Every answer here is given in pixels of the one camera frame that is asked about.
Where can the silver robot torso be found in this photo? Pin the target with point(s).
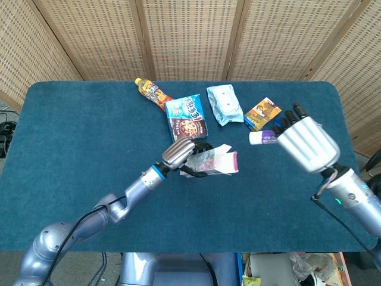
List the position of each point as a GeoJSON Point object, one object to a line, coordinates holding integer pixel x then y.
{"type": "Point", "coordinates": [166, 268]}

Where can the pale blue wet wipes pack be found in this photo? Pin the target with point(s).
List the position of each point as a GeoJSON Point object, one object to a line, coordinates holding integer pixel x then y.
{"type": "Point", "coordinates": [223, 101]}

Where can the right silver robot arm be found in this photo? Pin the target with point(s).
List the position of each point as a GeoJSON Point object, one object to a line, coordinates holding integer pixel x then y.
{"type": "Point", "coordinates": [357, 199]}

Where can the clear crumpled plastic bag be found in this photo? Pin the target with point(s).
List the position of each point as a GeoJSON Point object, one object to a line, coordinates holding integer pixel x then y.
{"type": "Point", "coordinates": [312, 265]}

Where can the green snack packet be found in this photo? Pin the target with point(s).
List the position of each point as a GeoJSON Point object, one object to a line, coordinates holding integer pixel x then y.
{"type": "Point", "coordinates": [251, 280]}

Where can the blue cookie box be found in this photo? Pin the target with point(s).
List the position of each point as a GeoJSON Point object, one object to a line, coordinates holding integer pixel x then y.
{"type": "Point", "coordinates": [184, 113]}

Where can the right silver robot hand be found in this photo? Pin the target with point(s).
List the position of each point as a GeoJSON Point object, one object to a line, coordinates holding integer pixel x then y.
{"type": "Point", "coordinates": [309, 143]}

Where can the small yellow blue carton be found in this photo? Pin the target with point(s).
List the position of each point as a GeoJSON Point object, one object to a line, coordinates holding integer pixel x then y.
{"type": "Point", "coordinates": [262, 114]}

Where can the teal table cloth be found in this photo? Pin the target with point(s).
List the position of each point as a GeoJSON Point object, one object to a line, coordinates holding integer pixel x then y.
{"type": "Point", "coordinates": [89, 119]}

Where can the orange drink bottle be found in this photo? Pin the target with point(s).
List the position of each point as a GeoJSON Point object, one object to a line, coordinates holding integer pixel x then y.
{"type": "Point", "coordinates": [149, 90]}

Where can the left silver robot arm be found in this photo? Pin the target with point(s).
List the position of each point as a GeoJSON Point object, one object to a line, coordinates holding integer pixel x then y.
{"type": "Point", "coordinates": [134, 190]}

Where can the woven wooden folding screen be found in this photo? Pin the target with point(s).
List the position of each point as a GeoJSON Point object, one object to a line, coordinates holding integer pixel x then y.
{"type": "Point", "coordinates": [190, 35]}

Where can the floral white-pink carton box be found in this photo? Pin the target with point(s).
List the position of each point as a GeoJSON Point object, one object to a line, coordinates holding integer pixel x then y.
{"type": "Point", "coordinates": [220, 162]}

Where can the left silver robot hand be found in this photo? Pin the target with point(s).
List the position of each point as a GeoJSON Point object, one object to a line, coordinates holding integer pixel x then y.
{"type": "Point", "coordinates": [177, 155]}

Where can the white purple small tube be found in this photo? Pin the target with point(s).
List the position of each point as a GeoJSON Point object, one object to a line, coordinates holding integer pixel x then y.
{"type": "Point", "coordinates": [259, 137]}

